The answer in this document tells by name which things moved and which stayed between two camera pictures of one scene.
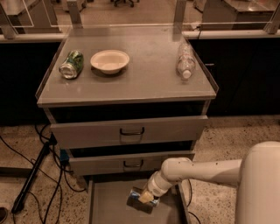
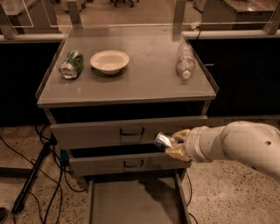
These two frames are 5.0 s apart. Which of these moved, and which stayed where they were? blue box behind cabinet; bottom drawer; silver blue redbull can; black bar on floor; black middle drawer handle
Moved: silver blue redbull can
Stayed: blue box behind cabinet; black middle drawer handle; black bar on floor; bottom drawer
